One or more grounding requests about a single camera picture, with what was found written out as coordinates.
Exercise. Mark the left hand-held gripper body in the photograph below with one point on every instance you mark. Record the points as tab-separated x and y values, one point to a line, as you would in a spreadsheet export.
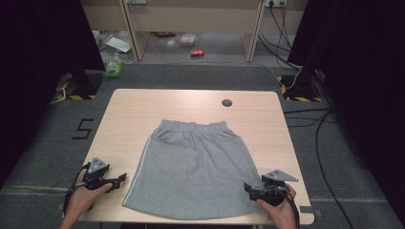
97	167

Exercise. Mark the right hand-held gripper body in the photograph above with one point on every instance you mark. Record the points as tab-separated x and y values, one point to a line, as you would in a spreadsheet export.
273	191

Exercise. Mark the grey shorts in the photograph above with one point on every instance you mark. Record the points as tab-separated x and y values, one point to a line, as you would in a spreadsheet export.
194	171

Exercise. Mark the person's right hand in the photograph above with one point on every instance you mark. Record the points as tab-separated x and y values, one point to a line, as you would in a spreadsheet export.
283	214

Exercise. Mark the person's left hand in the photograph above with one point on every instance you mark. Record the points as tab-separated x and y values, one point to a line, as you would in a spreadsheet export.
81	198

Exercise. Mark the stand base with striped tape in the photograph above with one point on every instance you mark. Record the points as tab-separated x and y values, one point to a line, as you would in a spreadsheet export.
299	92
84	86

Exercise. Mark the dark round table grommet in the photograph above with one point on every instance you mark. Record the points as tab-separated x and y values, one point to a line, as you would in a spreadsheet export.
227	102

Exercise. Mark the green packet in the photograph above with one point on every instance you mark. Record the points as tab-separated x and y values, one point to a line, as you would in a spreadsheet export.
113	67

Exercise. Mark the black curtain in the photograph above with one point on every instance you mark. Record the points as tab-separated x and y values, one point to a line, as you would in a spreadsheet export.
359	63
38	63

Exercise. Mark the white flat tray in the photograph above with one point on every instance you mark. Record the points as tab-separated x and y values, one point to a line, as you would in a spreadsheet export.
118	44

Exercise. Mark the red drink can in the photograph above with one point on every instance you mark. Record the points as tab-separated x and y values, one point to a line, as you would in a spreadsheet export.
197	53

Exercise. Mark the clear plastic container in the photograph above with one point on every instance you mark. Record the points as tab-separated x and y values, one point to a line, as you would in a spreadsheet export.
187	40

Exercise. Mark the white wall socket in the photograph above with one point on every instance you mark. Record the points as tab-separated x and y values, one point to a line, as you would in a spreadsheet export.
275	2

